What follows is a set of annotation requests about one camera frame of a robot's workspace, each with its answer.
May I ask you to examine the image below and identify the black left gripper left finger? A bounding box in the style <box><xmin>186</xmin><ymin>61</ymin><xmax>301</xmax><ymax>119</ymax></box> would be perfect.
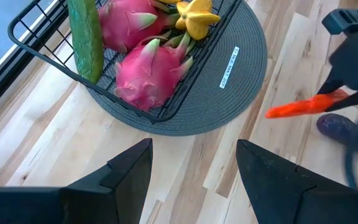
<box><xmin>0</xmin><ymin>138</ymin><xmax>154</xmax><ymax>224</ymax></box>

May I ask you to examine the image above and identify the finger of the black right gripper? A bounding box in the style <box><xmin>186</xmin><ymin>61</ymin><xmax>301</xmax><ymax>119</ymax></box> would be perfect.
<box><xmin>324</xmin><ymin>91</ymin><xmax>358</xmax><ymax>113</ymax></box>
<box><xmin>317</xmin><ymin>77</ymin><xmax>345</xmax><ymax>96</ymax></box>

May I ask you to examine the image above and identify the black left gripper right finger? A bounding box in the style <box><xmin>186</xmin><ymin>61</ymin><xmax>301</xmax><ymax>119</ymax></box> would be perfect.
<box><xmin>236</xmin><ymin>139</ymin><xmax>358</xmax><ymax>224</ymax></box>

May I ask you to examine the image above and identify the purple eggplant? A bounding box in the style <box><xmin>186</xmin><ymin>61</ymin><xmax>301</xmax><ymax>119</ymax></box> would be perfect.
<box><xmin>316</xmin><ymin>113</ymin><xmax>358</xmax><ymax>156</ymax></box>

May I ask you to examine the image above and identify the orange carrot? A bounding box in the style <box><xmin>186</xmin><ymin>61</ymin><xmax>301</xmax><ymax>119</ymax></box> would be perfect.
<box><xmin>265</xmin><ymin>89</ymin><xmax>351</xmax><ymax>119</ymax></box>

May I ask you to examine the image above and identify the yellow starfruit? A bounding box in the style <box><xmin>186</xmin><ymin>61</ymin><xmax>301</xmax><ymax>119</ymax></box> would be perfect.
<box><xmin>175</xmin><ymin>0</ymin><xmax>222</xmax><ymax>41</ymax></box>

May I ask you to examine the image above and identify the large pink dragon fruit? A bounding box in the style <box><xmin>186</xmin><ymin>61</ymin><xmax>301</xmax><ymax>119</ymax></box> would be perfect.
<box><xmin>113</xmin><ymin>32</ymin><xmax>195</xmax><ymax>112</ymax></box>

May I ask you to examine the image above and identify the green cucumber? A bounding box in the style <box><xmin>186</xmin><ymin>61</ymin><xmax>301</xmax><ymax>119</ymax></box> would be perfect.
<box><xmin>67</xmin><ymin>0</ymin><xmax>104</xmax><ymax>85</ymax></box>

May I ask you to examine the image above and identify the small pink dragon fruit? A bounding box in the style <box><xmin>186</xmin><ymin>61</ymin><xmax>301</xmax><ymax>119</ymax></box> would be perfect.
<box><xmin>98</xmin><ymin>0</ymin><xmax>180</xmax><ymax>54</ymax></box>

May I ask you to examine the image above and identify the round grey woven placemat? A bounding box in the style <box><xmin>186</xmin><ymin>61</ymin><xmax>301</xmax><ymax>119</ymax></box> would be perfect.
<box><xmin>85</xmin><ymin>0</ymin><xmax>269</xmax><ymax>137</ymax></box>

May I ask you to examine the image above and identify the black wire basket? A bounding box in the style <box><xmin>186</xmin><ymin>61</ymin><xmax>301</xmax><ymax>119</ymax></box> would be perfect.
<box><xmin>7</xmin><ymin>0</ymin><xmax>244</xmax><ymax>123</ymax></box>

